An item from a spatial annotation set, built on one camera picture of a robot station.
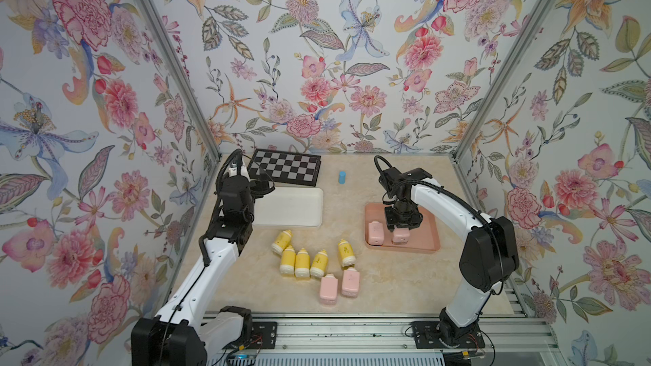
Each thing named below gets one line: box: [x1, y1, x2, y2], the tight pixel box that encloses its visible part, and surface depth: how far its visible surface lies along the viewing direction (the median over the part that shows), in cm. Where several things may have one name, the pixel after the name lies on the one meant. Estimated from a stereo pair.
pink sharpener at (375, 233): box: [367, 220, 384, 246], surface depth 90 cm
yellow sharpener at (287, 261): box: [279, 244, 296, 276], surface depth 83 cm
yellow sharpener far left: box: [271, 228, 294, 256], surface depth 87 cm
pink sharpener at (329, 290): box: [319, 273, 339, 306], surface depth 78 cm
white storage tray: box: [252, 187, 324, 228], surface depth 105 cm
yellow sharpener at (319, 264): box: [309, 249, 329, 278], surface depth 82 cm
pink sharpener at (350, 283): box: [340, 266, 361, 299], surface depth 79 cm
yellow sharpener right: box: [337, 238, 357, 269], surface depth 84 cm
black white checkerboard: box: [247, 148, 323, 188], surface depth 116 cm
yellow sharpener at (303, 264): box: [294, 247, 311, 279], surface depth 83 cm
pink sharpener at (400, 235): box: [391, 227, 411, 245], surface depth 84 cm
